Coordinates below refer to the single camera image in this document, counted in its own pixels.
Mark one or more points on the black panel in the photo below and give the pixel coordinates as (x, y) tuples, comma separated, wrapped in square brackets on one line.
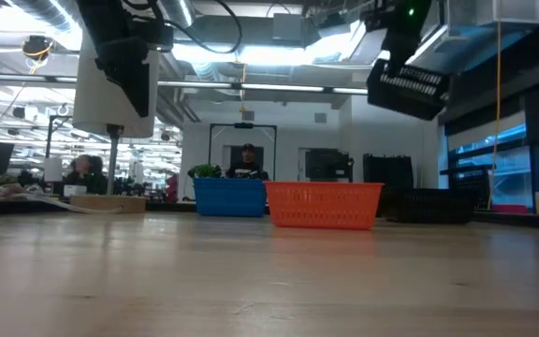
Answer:
[(388, 171)]

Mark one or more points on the grey metal pole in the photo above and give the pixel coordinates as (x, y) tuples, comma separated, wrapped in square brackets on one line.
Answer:
[(114, 164)]

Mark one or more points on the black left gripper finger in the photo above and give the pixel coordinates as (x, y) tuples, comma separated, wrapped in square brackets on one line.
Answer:
[(141, 100)]

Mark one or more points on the orange slotted plastic basket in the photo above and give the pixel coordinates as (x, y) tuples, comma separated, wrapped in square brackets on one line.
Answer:
[(323, 203)]

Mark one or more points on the white sign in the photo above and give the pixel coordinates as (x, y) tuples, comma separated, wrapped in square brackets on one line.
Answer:
[(53, 169)]

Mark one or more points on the small white box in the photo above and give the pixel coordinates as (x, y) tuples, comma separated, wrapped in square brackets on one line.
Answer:
[(75, 190)]

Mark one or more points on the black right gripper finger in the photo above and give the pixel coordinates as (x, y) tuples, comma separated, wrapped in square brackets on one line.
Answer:
[(397, 63)]

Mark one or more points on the silver ventilation duct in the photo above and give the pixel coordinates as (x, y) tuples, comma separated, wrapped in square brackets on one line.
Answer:
[(178, 11)]

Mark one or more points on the flat cardboard box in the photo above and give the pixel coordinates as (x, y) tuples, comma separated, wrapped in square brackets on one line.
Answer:
[(108, 203)]

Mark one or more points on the person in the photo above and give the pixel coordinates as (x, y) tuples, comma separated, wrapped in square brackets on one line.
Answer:
[(84, 173), (247, 166)]

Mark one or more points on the green potted plant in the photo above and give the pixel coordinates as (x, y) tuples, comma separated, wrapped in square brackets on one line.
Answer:
[(204, 171)]

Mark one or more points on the grey ceiling box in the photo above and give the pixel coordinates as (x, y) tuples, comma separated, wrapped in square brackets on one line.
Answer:
[(288, 25)]

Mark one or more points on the black slotted plastic basket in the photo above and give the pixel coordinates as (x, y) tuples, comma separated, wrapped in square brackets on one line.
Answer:
[(431, 206), (407, 91)]

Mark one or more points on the red low object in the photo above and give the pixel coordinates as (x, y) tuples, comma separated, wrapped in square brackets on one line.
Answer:
[(513, 209)]

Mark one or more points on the black equipment cabinet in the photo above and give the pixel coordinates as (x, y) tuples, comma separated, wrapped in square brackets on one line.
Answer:
[(328, 164)]

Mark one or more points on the blue plastic basket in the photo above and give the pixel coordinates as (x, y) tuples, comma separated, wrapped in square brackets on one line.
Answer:
[(229, 196)]

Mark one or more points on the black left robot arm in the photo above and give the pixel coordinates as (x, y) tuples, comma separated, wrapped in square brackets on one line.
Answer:
[(110, 19)]

